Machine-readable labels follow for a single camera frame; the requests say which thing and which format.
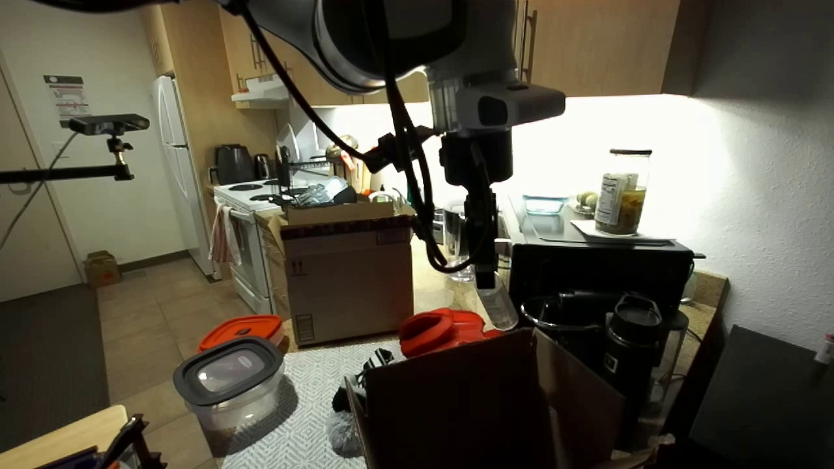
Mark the clear container with blue lid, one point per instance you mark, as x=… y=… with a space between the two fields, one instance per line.
x=546 y=208

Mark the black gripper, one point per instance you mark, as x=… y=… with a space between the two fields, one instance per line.
x=475 y=157

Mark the glass jar with black lid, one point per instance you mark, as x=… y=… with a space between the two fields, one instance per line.
x=624 y=197

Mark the black white plastic package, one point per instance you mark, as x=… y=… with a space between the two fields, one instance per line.
x=366 y=378

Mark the bowl with green food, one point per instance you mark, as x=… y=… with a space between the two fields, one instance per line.
x=588 y=204

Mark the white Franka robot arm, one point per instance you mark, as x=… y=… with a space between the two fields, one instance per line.
x=373 y=41

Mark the white flat plate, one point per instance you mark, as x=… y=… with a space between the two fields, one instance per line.
x=627 y=236

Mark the white refrigerator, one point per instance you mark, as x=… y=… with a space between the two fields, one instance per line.
x=184 y=173

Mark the red round lids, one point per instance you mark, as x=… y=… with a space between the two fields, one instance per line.
x=439 y=330

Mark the black camera on boom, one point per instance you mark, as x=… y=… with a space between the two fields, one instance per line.
x=106 y=123

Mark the black round pot appliance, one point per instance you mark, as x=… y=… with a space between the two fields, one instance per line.
x=563 y=321

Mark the wooden board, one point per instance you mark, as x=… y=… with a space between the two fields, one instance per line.
x=54 y=438

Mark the black box appliance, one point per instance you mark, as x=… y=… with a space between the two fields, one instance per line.
x=765 y=408

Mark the black electric kettle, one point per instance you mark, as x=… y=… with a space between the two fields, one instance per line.
x=265 y=169

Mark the black microwave oven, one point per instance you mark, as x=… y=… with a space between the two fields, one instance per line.
x=601 y=274

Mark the wooden upper cabinets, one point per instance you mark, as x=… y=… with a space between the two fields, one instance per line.
x=601 y=44

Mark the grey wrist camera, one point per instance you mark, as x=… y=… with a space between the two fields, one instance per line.
x=511 y=105

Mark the glass carafe with black frame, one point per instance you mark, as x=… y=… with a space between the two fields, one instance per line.
x=674 y=356

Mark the wooden utensil bundle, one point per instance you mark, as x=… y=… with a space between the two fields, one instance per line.
x=348 y=165

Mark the black clamp stand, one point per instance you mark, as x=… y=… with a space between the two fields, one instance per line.
x=131 y=444

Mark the black bag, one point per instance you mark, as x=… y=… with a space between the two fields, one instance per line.
x=320 y=195

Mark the paper notice sheet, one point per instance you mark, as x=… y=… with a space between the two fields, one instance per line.
x=68 y=97

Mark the white range hood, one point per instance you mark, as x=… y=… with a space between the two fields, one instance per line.
x=261 y=93

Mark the grey patterned cloth mat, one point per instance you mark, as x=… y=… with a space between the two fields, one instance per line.
x=304 y=408

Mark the clear water filter pitcher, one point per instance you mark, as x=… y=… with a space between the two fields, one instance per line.
x=458 y=251

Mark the white kitchen stove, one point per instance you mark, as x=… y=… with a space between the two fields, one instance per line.
x=249 y=251

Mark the small clear bottle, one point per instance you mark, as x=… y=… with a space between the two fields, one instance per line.
x=498 y=303

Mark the open cardboard box plain flaps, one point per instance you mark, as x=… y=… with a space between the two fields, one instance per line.
x=472 y=406

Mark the black thermos bottle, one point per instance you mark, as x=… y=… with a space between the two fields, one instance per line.
x=635 y=348

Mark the cardboard box with label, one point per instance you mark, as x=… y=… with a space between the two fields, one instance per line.
x=348 y=278

